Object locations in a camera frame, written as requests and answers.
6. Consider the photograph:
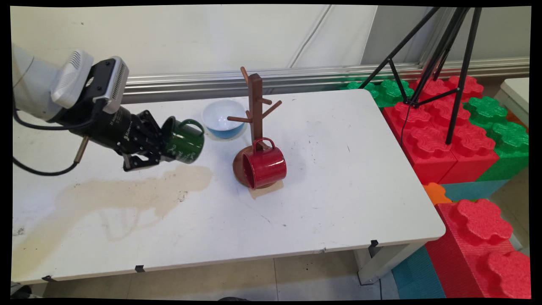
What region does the red enamel mug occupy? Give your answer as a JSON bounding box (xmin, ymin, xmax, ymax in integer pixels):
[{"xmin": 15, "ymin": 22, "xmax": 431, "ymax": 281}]
[{"xmin": 241, "ymin": 138, "xmax": 288, "ymax": 190}]

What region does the thin black tripod cable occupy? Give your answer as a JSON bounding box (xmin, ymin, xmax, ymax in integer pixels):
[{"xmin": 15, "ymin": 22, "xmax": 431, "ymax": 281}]
[{"xmin": 400, "ymin": 103, "xmax": 412, "ymax": 147}]

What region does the white and blue bowl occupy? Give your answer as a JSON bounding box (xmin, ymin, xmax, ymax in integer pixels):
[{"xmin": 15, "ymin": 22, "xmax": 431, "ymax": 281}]
[{"xmin": 202, "ymin": 99, "xmax": 248, "ymax": 139}]

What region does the black tripod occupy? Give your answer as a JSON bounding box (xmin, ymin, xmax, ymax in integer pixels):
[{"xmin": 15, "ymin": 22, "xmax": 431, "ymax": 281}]
[{"xmin": 359, "ymin": 6, "xmax": 483, "ymax": 145}]

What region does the tall red foam block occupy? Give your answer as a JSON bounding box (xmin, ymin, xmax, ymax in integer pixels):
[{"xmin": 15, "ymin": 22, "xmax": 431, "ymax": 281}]
[{"xmin": 425, "ymin": 198, "xmax": 532, "ymax": 299}]

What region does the white side table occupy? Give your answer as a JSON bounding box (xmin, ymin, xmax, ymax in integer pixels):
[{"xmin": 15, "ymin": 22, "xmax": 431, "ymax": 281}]
[{"xmin": 495, "ymin": 77, "xmax": 530, "ymax": 127}]

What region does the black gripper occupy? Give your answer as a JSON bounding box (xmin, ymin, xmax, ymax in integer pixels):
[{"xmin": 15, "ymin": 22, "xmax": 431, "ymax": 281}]
[{"xmin": 64, "ymin": 106, "xmax": 172, "ymax": 172}]

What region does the large green foam block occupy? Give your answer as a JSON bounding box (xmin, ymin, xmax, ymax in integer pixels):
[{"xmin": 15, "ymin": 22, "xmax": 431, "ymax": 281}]
[{"xmin": 464, "ymin": 96, "xmax": 530, "ymax": 183}]

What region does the black cable with metal plug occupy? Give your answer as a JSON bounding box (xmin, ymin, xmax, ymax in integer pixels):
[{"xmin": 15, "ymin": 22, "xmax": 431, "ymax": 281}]
[{"xmin": 12, "ymin": 136, "xmax": 90, "ymax": 176}]

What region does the blue foam block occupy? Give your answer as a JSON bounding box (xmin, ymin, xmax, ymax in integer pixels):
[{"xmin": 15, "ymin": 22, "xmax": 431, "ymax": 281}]
[{"xmin": 391, "ymin": 245, "xmax": 446, "ymax": 299}]

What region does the green enamel mug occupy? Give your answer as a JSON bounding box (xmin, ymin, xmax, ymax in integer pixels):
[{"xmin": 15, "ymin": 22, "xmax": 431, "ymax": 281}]
[{"xmin": 162, "ymin": 116, "xmax": 206, "ymax": 164}]

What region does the teal foam block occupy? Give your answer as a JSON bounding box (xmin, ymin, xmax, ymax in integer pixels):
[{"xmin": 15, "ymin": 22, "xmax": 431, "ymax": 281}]
[{"xmin": 440, "ymin": 178, "xmax": 510, "ymax": 202}]

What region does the orange foam block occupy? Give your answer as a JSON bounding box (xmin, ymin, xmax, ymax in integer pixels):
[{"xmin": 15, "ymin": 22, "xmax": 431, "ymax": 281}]
[{"xmin": 422, "ymin": 182, "xmax": 453, "ymax": 207}]

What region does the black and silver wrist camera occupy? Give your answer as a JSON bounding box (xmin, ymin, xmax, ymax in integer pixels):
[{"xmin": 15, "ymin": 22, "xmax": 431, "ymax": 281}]
[{"xmin": 86, "ymin": 56, "xmax": 130, "ymax": 115}]

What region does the white table leg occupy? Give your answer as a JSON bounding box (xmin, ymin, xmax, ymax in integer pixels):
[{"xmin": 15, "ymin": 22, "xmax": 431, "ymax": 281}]
[{"xmin": 354, "ymin": 241, "xmax": 426, "ymax": 286}]

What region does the brown wooden mug tree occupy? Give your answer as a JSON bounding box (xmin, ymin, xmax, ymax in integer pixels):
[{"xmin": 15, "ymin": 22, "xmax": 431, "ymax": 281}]
[{"xmin": 227, "ymin": 67, "xmax": 283, "ymax": 190}]

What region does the large red foam block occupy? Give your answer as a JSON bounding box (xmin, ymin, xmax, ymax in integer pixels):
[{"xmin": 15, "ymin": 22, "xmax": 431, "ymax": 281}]
[{"xmin": 382, "ymin": 75, "xmax": 500, "ymax": 185}]

